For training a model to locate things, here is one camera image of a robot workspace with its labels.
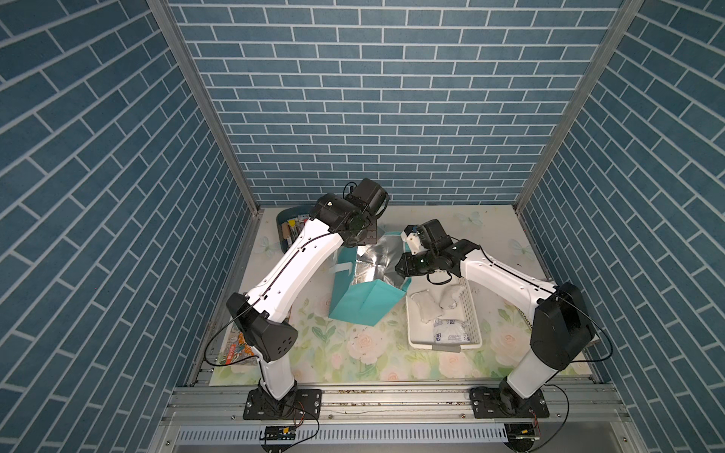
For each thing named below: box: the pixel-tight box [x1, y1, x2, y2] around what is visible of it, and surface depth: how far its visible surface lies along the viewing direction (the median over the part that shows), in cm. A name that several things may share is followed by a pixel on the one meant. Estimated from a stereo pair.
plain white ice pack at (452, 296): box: [438, 284, 466, 310], surface depth 91 cm
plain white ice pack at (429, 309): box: [409, 288, 444, 324], surface depth 91 cm
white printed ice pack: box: [433, 318, 472, 344], surface depth 86 cm
